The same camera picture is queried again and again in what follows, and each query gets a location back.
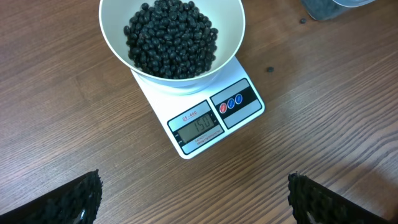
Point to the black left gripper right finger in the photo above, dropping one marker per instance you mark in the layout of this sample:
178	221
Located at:
314	203

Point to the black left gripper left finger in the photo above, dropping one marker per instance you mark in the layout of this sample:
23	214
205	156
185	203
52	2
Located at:
77	202

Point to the spilled black bean near scale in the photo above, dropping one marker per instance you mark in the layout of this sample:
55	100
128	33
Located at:
270	69

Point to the white digital kitchen scale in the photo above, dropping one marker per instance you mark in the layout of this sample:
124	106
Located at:
196	118

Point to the black beans in bowl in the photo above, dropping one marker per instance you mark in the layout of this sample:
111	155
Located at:
171	39

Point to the white plastic bowl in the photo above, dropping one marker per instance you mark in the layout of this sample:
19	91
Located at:
226	15

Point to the clear container of black beans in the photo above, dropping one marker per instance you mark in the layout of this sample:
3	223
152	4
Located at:
322	10

